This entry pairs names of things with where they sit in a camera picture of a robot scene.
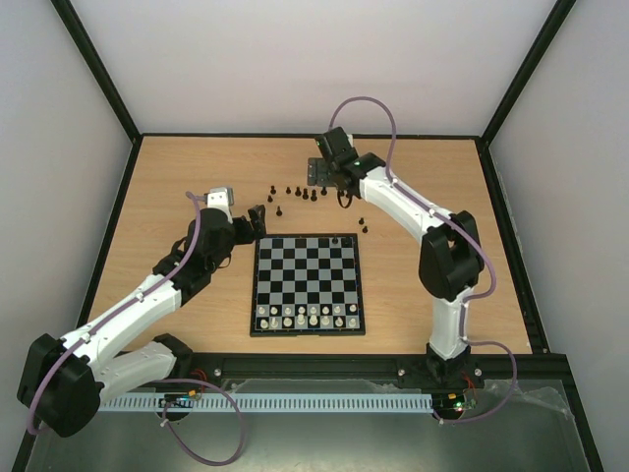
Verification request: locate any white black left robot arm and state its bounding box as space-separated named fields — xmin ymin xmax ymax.
xmin=17 ymin=205 xmax=266 ymax=438

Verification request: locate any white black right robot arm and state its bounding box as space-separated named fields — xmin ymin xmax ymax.
xmin=314 ymin=127 xmax=490 ymax=385

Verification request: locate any black and white chessboard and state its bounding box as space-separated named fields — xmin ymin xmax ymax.
xmin=250 ymin=233 xmax=366 ymax=337

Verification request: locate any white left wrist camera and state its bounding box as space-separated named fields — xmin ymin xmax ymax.
xmin=205 ymin=186 xmax=234 ymax=208

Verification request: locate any white cable duct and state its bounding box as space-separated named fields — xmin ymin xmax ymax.
xmin=99 ymin=392 xmax=433 ymax=414

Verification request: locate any black enclosure frame post left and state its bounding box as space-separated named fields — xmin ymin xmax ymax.
xmin=50 ymin=0 xmax=141 ymax=144

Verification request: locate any black enclosure frame post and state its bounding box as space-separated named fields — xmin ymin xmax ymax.
xmin=50 ymin=0 xmax=141 ymax=144
xmin=482 ymin=0 xmax=577 ymax=148

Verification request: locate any black aluminium rail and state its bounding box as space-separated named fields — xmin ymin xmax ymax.
xmin=191 ymin=353 xmax=575 ymax=391

